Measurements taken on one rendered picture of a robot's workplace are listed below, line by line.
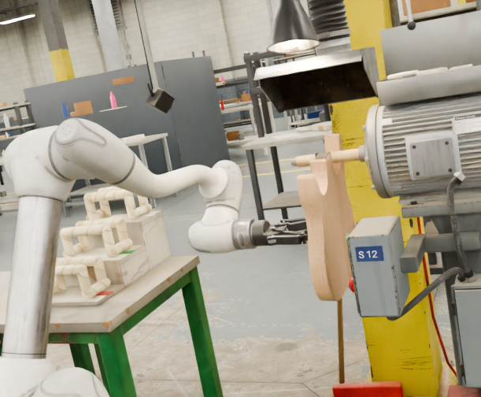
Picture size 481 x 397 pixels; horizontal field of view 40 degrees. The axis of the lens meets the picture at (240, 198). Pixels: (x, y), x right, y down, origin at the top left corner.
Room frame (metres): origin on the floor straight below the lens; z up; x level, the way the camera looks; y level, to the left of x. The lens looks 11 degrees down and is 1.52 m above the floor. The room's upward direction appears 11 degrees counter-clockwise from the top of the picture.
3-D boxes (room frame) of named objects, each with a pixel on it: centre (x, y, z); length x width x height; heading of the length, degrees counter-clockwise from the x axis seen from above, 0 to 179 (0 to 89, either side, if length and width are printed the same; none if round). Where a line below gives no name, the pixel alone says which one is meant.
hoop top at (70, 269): (1.96, 0.59, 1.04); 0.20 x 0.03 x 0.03; 65
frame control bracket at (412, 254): (1.54, -0.40, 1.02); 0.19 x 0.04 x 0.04; 156
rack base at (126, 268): (2.14, 0.50, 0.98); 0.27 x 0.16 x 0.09; 66
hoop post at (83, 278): (1.92, 0.51, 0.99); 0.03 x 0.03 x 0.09
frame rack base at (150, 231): (2.28, 0.43, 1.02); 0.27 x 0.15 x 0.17; 66
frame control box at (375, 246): (1.49, -0.37, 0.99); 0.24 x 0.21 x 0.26; 66
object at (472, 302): (1.51, -0.55, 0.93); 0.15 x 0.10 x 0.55; 66
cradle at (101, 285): (1.95, 0.48, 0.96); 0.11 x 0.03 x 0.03; 156
